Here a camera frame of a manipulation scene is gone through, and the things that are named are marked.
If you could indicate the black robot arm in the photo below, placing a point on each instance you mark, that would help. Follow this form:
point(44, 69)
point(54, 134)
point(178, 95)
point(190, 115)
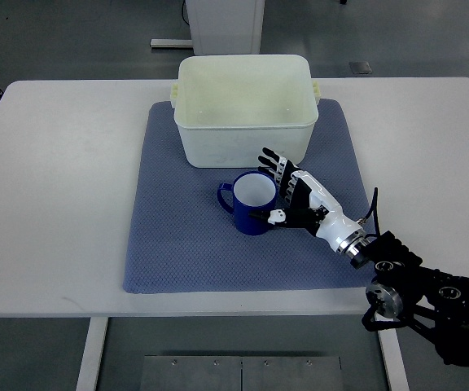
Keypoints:
point(404, 293)

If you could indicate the white plastic box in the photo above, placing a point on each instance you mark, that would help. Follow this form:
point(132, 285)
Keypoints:
point(229, 107)

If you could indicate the right white table leg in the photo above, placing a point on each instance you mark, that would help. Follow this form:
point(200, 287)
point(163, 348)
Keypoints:
point(393, 361)

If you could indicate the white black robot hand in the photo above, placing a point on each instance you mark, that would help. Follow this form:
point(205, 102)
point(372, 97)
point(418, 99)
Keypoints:
point(310, 206)

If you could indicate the metal floor plate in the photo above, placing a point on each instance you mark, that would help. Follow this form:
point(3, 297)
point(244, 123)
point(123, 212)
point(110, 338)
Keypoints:
point(241, 373)

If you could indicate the white table leg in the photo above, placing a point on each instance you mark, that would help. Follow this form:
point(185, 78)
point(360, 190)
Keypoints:
point(393, 361)
point(92, 354)

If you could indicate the blue mug white inside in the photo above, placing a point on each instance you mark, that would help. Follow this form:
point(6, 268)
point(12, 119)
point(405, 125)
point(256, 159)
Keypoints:
point(250, 192)

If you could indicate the white pedestal column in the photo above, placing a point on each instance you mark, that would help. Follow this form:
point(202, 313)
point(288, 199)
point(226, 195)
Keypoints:
point(219, 28)

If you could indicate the blue textured mat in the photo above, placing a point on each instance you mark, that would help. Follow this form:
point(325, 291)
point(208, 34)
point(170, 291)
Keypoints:
point(182, 240)

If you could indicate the grey floor socket plate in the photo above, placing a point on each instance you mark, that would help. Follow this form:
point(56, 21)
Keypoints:
point(360, 68)

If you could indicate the left white table leg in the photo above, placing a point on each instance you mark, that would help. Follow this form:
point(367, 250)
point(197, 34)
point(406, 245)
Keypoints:
point(92, 354)

